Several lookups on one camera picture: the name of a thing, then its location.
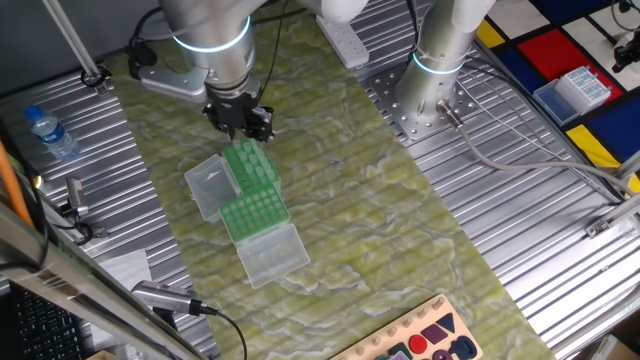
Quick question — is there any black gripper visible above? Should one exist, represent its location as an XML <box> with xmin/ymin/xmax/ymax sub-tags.
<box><xmin>202</xmin><ymin>85</ymin><xmax>276</xmax><ymax>143</ymax></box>

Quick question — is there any green rack pipette tip box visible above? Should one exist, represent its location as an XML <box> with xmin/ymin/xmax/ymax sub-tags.
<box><xmin>218</xmin><ymin>183</ymin><xmax>311</xmax><ymax>290</ymax></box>
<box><xmin>183</xmin><ymin>138</ymin><xmax>282</xmax><ymax>224</ymax></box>

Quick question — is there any white power strip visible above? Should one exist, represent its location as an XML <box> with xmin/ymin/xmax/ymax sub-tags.
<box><xmin>315</xmin><ymin>13</ymin><xmax>371</xmax><ymax>70</ymax></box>

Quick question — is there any green marble pattern mat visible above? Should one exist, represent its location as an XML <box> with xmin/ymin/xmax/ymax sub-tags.
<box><xmin>102</xmin><ymin>0</ymin><xmax>557</xmax><ymax>360</ymax></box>

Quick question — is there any black tool at right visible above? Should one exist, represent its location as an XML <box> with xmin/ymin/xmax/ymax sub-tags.
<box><xmin>64</xmin><ymin>176</ymin><xmax>90</xmax><ymax>217</ymax></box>

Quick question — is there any slim aluminium pole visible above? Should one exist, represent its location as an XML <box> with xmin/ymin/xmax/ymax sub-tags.
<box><xmin>41</xmin><ymin>0</ymin><xmax>112</xmax><ymax>96</ymax></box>

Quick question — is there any clear water bottle blue cap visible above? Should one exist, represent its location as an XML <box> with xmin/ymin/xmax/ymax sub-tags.
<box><xmin>24</xmin><ymin>104</ymin><xmax>81</xmax><ymax>163</ymax></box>

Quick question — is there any orange tube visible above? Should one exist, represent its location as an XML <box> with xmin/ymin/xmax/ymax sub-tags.
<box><xmin>0</xmin><ymin>139</ymin><xmax>35</xmax><ymax>229</ymax></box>

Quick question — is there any wooden shape puzzle board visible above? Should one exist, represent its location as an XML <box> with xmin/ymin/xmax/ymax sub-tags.
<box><xmin>327</xmin><ymin>293</ymin><xmax>485</xmax><ymax>360</ymax></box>

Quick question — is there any teal puzzle piece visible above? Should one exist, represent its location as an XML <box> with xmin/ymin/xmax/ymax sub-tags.
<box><xmin>387</xmin><ymin>342</ymin><xmax>414</xmax><ymax>360</ymax></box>

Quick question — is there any red circle puzzle piece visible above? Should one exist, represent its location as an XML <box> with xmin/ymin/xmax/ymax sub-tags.
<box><xmin>407</xmin><ymin>333</ymin><xmax>429</xmax><ymax>355</ymax></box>

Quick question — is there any purple square puzzle piece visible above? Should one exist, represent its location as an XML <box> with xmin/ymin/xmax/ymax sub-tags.
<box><xmin>420</xmin><ymin>323</ymin><xmax>449</xmax><ymax>345</ymax></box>

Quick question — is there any black keyboard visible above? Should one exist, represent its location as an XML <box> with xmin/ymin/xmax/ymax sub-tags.
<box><xmin>8</xmin><ymin>282</ymin><xmax>86</xmax><ymax>360</ymax></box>

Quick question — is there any navy triangle puzzle piece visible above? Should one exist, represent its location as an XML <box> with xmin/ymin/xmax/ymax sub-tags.
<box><xmin>435</xmin><ymin>312</ymin><xmax>457</xmax><ymax>334</ymax></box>

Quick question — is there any navy rounded puzzle piece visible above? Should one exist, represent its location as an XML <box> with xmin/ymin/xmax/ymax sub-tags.
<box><xmin>447</xmin><ymin>334</ymin><xmax>479</xmax><ymax>360</ymax></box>

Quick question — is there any red blue yellow cloth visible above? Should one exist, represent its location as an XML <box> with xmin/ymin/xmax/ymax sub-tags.
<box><xmin>474</xmin><ymin>0</ymin><xmax>640</xmax><ymax>196</ymax></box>

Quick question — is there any small white rack tip box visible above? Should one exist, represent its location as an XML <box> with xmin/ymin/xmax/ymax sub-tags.
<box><xmin>532</xmin><ymin>65</ymin><xmax>612</xmax><ymax>126</ymax></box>

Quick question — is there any aluminium extrusion bar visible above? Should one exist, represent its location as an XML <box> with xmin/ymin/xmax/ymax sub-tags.
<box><xmin>612</xmin><ymin>149</ymin><xmax>640</xmax><ymax>184</ymax></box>
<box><xmin>583</xmin><ymin>192</ymin><xmax>640</xmax><ymax>239</ymax></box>

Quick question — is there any dark robot end tool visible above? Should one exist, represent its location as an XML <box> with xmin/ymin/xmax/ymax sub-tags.
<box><xmin>612</xmin><ymin>32</ymin><xmax>640</xmax><ymax>74</ymax></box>

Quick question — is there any brown cardboard box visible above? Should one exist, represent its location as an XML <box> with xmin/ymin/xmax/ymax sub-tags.
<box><xmin>589</xmin><ymin>333</ymin><xmax>640</xmax><ymax>360</ymax></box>

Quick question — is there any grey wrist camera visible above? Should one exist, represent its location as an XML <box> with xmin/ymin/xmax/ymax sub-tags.
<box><xmin>138</xmin><ymin>66</ymin><xmax>211</xmax><ymax>105</ymax></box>

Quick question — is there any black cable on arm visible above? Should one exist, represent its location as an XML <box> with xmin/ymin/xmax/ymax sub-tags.
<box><xmin>127</xmin><ymin>0</ymin><xmax>321</xmax><ymax>101</ymax></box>

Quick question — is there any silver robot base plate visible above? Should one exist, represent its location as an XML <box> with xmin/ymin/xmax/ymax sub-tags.
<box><xmin>366</xmin><ymin>60</ymin><xmax>482</xmax><ymax>147</ymax></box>

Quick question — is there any silver depth camera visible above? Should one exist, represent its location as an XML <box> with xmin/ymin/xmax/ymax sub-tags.
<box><xmin>130</xmin><ymin>279</ymin><xmax>205</xmax><ymax>317</ymax></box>

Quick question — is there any black camera cable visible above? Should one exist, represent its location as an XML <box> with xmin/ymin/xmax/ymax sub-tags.
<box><xmin>199</xmin><ymin>304</ymin><xmax>249</xmax><ymax>360</ymax></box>

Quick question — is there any black cable at arm base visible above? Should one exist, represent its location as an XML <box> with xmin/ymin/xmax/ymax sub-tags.
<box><xmin>404</xmin><ymin>0</ymin><xmax>426</xmax><ymax>55</ymax></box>

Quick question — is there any grey cable with metal plug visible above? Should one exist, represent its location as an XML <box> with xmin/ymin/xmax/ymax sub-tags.
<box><xmin>435</xmin><ymin>98</ymin><xmax>637</xmax><ymax>197</ymax></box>

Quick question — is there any grey aluminium frame rail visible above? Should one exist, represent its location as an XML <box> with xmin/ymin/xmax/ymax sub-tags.
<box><xmin>0</xmin><ymin>199</ymin><xmax>209</xmax><ymax>360</ymax></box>

